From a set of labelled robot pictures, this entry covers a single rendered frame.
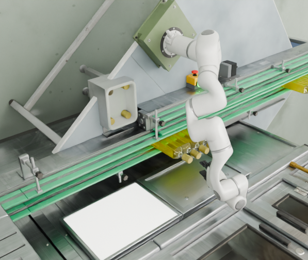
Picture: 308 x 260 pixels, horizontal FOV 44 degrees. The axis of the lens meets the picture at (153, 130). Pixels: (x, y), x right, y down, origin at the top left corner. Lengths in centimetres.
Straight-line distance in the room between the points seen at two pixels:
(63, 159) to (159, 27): 78
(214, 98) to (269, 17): 131
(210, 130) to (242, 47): 118
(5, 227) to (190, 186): 95
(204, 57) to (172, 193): 66
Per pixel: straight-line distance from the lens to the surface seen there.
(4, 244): 121
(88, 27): 243
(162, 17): 191
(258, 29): 267
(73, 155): 184
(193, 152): 189
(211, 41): 166
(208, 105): 154
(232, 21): 244
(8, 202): 167
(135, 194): 185
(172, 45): 191
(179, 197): 183
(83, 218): 175
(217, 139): 149
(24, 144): 244
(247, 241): 171
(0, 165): 228
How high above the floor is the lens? 225
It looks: 43 degrees down
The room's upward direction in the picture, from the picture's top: 120 degrees clockwise
